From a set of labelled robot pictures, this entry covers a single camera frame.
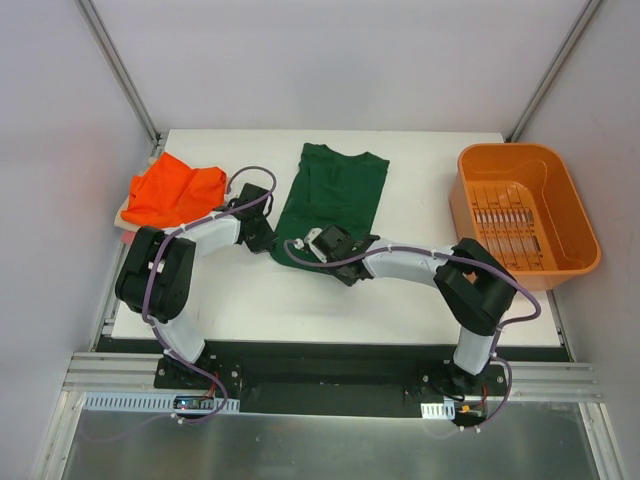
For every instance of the dark green t shirt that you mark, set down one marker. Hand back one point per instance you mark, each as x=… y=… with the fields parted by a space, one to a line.
x=330 y=188

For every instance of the beige folded t shirt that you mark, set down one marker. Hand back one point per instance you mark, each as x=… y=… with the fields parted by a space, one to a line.
x=120 y=220

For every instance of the left aluminium frame post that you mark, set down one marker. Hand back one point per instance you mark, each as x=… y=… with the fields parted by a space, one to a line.
x=107 y=46

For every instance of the white cable duct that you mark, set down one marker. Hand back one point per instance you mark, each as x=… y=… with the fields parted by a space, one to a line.
x=159 y=403
x=438 y=411

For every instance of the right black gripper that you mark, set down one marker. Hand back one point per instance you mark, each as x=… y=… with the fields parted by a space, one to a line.
x=344 y=270

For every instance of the left white cable duct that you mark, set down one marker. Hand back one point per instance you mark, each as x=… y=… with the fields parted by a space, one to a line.
x=159 y=403

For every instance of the right white cable duct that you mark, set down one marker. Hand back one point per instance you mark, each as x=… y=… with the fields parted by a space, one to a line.
x=438 y=411

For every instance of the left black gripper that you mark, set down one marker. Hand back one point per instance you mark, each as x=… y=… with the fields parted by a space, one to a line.
x=263 y=238

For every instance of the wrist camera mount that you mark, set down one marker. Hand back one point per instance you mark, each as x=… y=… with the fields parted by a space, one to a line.
x=231 y=198
x=307 y=244

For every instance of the pink folded t shirt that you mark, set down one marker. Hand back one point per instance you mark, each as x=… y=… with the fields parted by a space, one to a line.
x=128 y=237

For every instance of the orange plastic basket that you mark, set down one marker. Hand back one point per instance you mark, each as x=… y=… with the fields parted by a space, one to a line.
x=519 y=201

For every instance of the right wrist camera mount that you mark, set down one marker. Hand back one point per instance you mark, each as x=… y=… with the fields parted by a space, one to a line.
x=307 y=244

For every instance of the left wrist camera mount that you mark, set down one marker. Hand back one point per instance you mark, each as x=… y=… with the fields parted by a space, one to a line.
x=231 y=198

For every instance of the aluminium frame post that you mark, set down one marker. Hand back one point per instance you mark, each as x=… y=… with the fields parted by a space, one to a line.
x=107 y=46
x=568 y=46

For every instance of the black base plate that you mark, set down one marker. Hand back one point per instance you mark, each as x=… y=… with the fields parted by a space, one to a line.
x=389 y=381

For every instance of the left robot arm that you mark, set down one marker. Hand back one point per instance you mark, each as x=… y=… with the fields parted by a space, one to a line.
x=155 y=279

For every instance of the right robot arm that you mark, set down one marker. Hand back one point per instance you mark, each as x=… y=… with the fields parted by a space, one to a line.
x=474 y=286

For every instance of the orange folded t shirt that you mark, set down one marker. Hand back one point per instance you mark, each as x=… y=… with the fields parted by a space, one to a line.
x=165 y=192

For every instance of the right aluminium frame post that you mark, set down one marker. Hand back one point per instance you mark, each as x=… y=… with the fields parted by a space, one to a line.
x=568 y=46

